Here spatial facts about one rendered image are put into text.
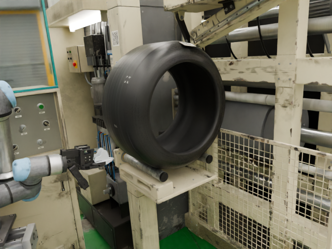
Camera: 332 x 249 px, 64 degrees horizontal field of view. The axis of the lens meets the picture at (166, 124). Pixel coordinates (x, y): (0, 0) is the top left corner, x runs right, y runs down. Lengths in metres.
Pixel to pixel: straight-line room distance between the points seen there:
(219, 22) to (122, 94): 0.64
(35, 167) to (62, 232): 0.94
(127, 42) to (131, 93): 0.45
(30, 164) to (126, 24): 0.81
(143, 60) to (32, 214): 1.13
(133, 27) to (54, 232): 1.29
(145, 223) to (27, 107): 0.96
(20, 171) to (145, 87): 0.51
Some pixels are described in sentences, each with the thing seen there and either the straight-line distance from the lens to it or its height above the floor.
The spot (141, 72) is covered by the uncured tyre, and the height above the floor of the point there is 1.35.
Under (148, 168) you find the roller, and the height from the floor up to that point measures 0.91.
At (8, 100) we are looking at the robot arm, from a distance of 1.23.
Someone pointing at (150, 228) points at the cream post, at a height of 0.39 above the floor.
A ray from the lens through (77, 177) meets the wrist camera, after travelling 1.08.
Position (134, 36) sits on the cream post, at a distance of 1.45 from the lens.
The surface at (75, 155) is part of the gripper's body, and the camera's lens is 1.07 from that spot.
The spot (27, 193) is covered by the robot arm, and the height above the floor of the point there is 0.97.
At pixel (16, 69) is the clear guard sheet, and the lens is 1.62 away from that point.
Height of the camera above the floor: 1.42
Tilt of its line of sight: 15 degrees down
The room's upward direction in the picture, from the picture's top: 4 degrees counter-clockwise
